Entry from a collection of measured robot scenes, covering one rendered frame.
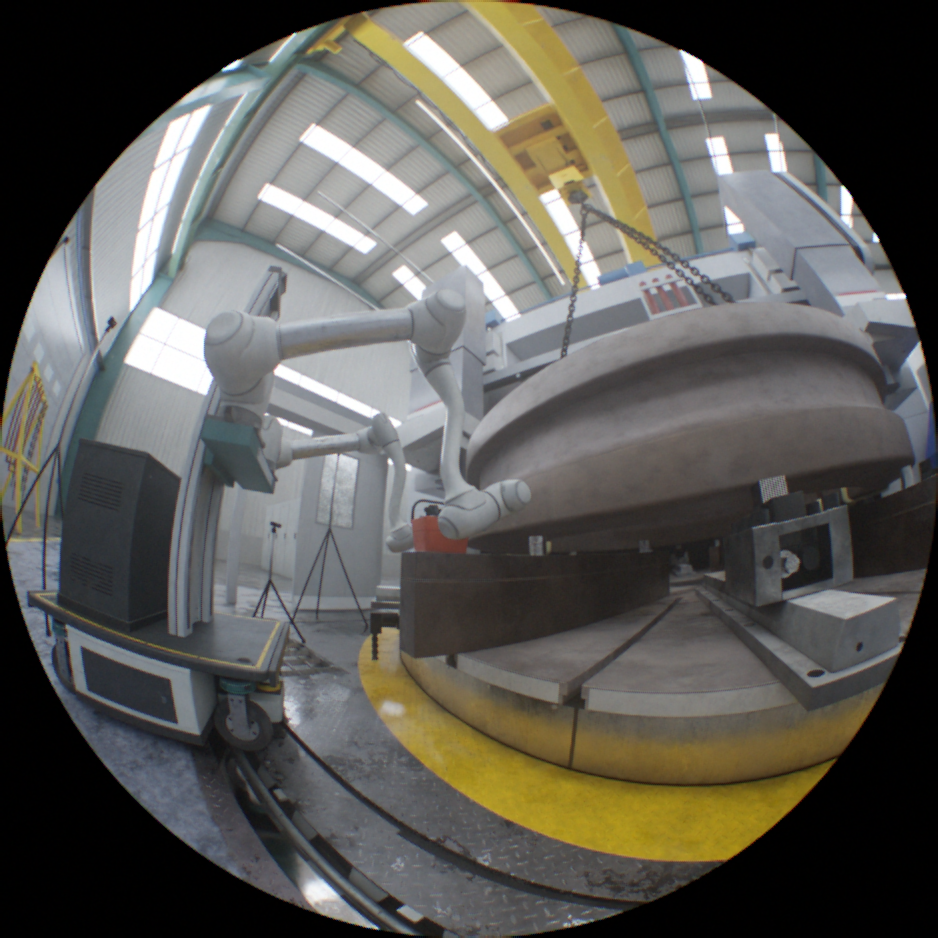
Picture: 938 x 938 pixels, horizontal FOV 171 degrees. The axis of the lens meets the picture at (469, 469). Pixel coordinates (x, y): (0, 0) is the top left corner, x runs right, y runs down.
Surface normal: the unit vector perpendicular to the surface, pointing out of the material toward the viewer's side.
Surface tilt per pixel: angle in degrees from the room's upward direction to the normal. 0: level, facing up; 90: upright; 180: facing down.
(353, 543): 90
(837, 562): 90
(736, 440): 90
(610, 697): 90
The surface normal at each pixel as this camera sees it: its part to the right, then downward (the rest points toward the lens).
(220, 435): 0.47, -0.27
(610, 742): -0.70, -0.23
